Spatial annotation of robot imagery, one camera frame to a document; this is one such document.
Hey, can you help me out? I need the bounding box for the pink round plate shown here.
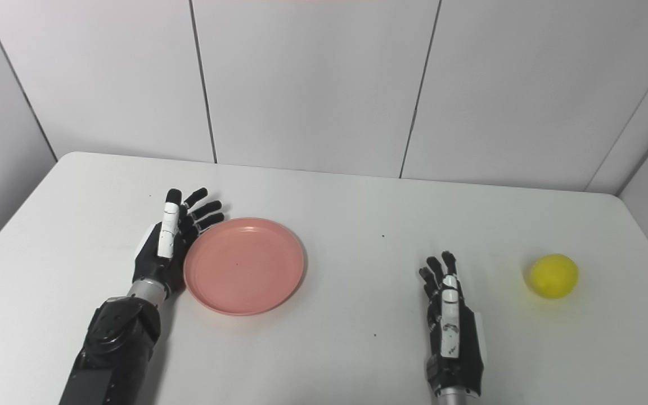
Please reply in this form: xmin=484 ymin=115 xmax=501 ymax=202
xmin=183 ymin=218 xmax=305 ymax=316

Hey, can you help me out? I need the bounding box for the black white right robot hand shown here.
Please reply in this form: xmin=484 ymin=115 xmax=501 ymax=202
xmin=418 ymin=251 xmax=485 ymax=394

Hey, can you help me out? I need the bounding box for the yellow lemon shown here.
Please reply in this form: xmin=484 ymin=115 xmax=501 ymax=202
xmin=529 ymin=254 xmax=579 ymax=299

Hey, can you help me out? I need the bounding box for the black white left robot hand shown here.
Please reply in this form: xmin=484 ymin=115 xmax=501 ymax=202
xmin=132 ymin=188 xmax=226 ymax=293

